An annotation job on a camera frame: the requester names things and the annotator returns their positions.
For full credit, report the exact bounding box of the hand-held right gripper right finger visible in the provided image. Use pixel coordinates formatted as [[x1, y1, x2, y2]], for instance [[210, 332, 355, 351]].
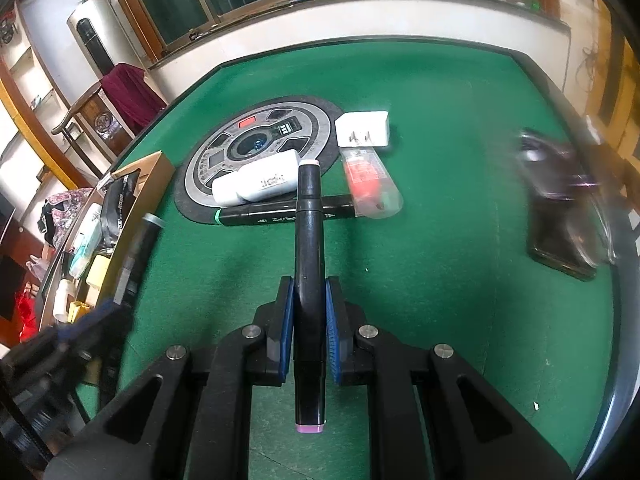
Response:
[[325, 276, 573, 480]]

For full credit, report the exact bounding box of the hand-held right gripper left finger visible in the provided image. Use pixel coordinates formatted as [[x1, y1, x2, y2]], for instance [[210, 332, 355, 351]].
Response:
[[45, 276, 296, 480]]

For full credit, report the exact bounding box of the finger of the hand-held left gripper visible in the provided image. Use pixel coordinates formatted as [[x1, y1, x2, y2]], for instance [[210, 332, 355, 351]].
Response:
[[57, 300, 129, 357]]

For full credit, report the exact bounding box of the yellow tape roll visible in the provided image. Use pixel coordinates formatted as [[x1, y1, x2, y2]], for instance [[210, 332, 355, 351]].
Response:
[[86, 255, 112, 291]]

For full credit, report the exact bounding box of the black marker grey cap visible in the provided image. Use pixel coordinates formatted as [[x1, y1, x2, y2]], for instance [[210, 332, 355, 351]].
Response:
[[114, 213, 165, 307]]

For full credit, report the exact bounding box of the black marker purple cap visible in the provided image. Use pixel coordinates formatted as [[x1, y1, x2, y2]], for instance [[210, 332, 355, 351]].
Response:
[[292, 159, 327, 435]]

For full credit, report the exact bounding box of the light blue tissue packet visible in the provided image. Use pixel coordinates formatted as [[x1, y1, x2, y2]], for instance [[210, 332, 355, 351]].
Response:
[[67, 202, 103, 278]]

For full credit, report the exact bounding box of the black snack packet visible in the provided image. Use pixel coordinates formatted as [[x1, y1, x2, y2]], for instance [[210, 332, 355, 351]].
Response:
[[100, 170, 142, 246]]

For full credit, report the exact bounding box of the cardboard box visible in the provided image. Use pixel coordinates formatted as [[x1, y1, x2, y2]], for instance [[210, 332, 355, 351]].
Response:
[[40, 151, 177, 331]]

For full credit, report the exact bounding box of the red bag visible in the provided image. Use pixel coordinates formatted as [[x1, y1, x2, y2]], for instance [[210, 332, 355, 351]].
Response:
[[15, 290, 43, 341]]

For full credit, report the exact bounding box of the black television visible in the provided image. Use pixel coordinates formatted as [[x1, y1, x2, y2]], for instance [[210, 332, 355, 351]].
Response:
[[0, 195, 26, 321]]

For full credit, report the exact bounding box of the black marker green cap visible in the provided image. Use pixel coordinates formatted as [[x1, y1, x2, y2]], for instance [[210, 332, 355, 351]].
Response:
[[214, 194, 358, 227]]

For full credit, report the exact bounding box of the floral cloth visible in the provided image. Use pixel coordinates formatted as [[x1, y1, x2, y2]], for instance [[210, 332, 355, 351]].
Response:
[[40, 187, 96, 248]]

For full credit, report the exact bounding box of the clear case red item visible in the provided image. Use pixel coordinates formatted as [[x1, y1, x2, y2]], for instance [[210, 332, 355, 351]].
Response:
[[342, 147, 405, 220]]

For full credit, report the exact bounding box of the round grey table disc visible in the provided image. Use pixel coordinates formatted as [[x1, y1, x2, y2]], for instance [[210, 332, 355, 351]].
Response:
[[175, 94, 345, 225]]

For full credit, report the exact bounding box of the white charger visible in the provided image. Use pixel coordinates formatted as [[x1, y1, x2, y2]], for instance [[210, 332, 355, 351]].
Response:
[[334, 111, 391, 152]]

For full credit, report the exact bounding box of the wooden chair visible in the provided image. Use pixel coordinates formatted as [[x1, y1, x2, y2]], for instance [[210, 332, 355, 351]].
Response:
[[51, 80, 138, 161]]

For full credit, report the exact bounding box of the maroon cloth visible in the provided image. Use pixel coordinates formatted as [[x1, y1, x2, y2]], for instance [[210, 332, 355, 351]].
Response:
[[100, 63, 167, 133]]

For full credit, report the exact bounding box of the dark phone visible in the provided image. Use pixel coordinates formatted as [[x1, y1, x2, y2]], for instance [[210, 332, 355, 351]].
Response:
[[517, 127, 618, 282]]

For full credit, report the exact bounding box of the wooden shelf cabinet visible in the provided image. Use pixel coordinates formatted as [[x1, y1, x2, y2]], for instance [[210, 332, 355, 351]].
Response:
[[0, 0, 96, 201]]

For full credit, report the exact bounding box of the standing air conditioner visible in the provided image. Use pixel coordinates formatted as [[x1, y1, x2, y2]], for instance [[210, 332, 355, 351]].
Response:
[[67, 0, 121, 78]]

